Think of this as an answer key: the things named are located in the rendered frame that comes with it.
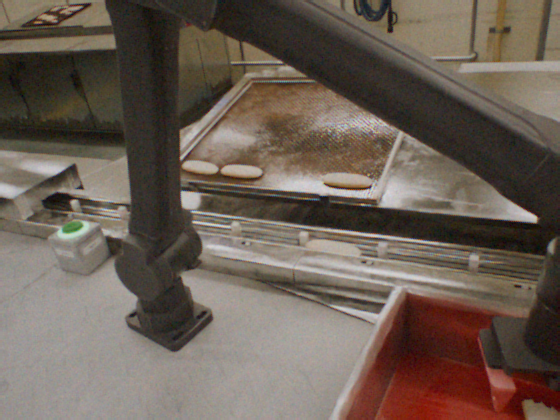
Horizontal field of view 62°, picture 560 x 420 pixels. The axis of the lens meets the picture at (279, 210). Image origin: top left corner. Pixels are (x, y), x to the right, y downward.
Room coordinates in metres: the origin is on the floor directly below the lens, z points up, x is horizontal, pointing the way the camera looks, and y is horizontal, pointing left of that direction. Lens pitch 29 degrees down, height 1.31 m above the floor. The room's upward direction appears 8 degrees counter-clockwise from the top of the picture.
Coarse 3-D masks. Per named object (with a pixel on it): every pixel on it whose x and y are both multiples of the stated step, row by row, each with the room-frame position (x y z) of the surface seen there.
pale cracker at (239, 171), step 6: (228, 168) 0.94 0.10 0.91; (234, 168) 0.93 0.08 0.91; (240, 168) 0.93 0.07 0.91; (246, 168) 0.92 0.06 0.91; (252, 168) 0.92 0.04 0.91; (228, 174) 0.92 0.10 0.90; (234, 174) 0.91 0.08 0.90; (240, 174) 0.91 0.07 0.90; (246, 174) 0.90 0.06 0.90; (252, 174) 0.90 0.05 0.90; (258, 174) 0.90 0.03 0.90
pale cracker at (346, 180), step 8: (328, 176) 0.83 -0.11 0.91; (336, 176) 0.82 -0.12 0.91; (344, 176) 0.82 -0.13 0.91; (352, 176) 0.81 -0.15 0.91; (360, 176) 0.81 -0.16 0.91; (328, 184) 0.82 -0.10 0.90; (336, 184) 0.81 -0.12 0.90; (344, 184) 0.80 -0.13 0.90; (352, 184) 0.79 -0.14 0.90; (360, 184) 0.79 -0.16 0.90; (368, 184) 0.79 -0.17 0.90
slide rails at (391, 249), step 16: (48, 208) 0.99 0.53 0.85; (96, 208) 0.95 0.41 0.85; (112, 208) 0.94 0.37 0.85; (208, 224) 0.81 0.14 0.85; (224, 224) 0.80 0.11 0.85; (240, 224) 0.79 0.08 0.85; (256, 240) 0.72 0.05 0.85; (336, 240) 0.69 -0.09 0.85; (352, 240) 0.68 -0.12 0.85; (368, 256) 0.63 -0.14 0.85; (416, 256) 0.61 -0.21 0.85; (432, 256) 0.60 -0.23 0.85; (448, 256) 0.60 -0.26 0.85; (464, 256) 0.59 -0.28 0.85; (464, 272) 0.55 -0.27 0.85; (480, 272) 0.55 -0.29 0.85; (528, 272) 0.53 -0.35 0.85
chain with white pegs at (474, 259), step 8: (72, 208) 0.96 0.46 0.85; (80, 208) 0.96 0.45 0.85; (120, 208) 0.89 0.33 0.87; (112, 216) 0.92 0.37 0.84; (120, 216) 0.89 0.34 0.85; (232, 224) 0.76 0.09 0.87; (216, 232) 0.79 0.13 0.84; (232, 232) 0.76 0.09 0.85; (240, 232) 0.76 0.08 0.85; (304, 232) 0.70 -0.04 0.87; (272, 240) 0.73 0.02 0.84; (304, 240) 0.69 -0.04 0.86; (384, 248) 0.62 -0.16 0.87; (376, 256) 0.64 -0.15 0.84; (384, 256) 0.62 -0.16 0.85; (472, 256) 0.56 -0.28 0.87; (432, 264) 0.60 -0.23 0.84; (472, 264) 0.56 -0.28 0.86; (536, 280) 0.52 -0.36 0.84
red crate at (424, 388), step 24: (408, 360) 0.43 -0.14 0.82; (432, 360) 0.42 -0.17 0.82; (408, 384) 0.39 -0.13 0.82; (432, 384) 0.38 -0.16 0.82; (456, 384) 0.38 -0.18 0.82; (480, 384) 0.37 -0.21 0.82; (528, 384) 0.37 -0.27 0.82; (384, 408) 0.36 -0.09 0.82; (408, 408) 0.36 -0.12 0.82; (432, 408) 0.35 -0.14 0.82; (456, 408) 0.35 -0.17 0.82; (480, 408) 0.34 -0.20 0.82; (504, 408) 0.34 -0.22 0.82
